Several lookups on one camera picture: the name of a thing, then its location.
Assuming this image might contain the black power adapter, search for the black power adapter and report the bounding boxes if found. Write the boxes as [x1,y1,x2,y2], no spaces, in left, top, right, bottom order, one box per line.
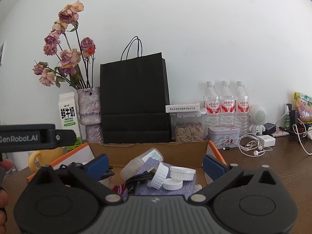
[264,122,277,134]

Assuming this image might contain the large ribbed white cap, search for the large ribbed white cap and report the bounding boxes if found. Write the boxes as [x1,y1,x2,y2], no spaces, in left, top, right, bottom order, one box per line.
[147,162,170,190]

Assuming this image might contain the white flat box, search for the white flat box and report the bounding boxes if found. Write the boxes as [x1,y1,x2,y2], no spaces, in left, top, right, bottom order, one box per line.
[165,104,202,114]

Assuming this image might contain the person's left hand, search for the person's left hand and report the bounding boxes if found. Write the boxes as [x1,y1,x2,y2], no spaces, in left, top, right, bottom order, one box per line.
[0,158,13,226]

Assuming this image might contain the large smooth white lid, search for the large smooth white lid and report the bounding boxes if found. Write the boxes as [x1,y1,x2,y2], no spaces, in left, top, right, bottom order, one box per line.
[170,166,196,181]

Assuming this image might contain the printed tin box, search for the printed tin box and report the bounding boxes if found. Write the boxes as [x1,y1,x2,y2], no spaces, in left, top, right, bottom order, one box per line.
[208,125,241,149]

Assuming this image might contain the purple woven pouch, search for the purple woven pouch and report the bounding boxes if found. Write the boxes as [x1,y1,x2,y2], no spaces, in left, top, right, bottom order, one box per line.
[133,157,198,198]

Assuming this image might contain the red striped cloth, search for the red striped cloth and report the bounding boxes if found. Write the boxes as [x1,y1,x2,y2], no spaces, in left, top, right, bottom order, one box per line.
[113,185,129,196]

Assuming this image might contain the white charger block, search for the white charger block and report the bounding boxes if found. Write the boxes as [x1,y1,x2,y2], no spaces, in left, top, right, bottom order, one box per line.
[258,135,276,147]

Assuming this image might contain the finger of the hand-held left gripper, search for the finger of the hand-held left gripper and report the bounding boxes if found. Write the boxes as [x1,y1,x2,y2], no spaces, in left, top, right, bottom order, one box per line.
[56,130,76,149]

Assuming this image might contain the purple speckled vase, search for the purple speckled vase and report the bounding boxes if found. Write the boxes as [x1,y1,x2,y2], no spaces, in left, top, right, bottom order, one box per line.
[77,87,104,144]

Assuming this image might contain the yellow pink snack packet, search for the yellow pink snack packet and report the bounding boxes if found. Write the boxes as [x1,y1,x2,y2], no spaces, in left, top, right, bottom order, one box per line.
[294,92,312,124]

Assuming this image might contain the thin black cable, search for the thin black cable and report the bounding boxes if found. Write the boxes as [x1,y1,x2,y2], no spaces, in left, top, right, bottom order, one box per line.
[125,171,157,193]

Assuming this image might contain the black upright stand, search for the black upright stand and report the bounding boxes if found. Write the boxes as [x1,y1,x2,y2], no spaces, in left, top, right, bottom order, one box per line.
[284,103,299,142]

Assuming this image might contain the clear seed container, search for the clear seed container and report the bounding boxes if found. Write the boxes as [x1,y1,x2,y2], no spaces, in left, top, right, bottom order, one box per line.
[171,108,207,142]

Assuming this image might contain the white charging cable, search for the white charging cable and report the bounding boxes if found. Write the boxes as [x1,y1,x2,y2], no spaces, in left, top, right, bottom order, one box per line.
[275,112,312,155]

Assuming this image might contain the yellow mug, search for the yellow mug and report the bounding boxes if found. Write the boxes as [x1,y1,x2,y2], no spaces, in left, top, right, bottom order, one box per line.
[28,147,65,171]

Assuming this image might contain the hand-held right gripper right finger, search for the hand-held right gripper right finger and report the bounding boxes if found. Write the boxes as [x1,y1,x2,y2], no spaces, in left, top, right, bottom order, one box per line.
[188,154,278,204]

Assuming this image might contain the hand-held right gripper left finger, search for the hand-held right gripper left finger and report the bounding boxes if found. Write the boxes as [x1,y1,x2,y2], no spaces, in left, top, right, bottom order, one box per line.
[33,154,123,204]

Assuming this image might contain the red cardboard box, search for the red cardboard box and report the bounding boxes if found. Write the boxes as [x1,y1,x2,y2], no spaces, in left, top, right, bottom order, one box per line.
[26,140,228,196]

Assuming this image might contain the medium ribbed white cap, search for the medium ribbed white cap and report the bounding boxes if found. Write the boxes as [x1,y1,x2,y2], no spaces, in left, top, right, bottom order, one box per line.
[162,178,183,191]

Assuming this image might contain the white robot speaker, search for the white robot speaker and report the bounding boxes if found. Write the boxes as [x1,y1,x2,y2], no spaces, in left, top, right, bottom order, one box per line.
[249,105,268,136]

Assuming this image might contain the white earphones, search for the white earphones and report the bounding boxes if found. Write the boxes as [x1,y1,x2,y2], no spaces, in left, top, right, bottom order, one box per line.
[236,133,265,157]

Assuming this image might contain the white milk carton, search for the white milk carton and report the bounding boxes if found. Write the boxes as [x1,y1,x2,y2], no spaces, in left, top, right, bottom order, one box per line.
[58,92,83,152]

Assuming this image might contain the dried pink roses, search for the dried pink roses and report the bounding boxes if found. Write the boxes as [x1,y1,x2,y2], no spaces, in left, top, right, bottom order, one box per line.
[33,1,96,90]

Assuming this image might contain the black paper bag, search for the black paper bag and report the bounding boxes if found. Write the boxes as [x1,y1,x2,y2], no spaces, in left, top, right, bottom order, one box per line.
[100,36,172,144]

